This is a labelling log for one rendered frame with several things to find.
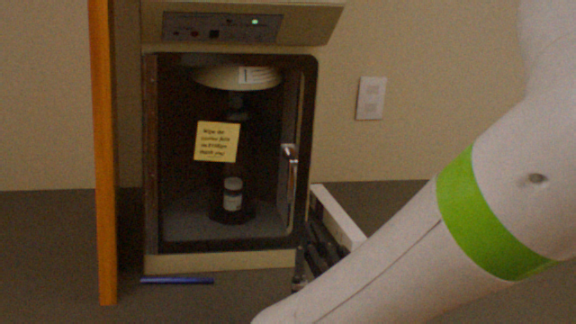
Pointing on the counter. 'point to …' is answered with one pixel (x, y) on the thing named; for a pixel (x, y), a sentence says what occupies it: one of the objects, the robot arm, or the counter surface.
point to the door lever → (291, 174)
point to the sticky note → (216, 141)
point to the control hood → (301, 15)
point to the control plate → (241, 22)
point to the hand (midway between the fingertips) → (312, 239)
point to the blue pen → (177, 280)
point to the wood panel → (105, 142)
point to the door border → (151, 152)
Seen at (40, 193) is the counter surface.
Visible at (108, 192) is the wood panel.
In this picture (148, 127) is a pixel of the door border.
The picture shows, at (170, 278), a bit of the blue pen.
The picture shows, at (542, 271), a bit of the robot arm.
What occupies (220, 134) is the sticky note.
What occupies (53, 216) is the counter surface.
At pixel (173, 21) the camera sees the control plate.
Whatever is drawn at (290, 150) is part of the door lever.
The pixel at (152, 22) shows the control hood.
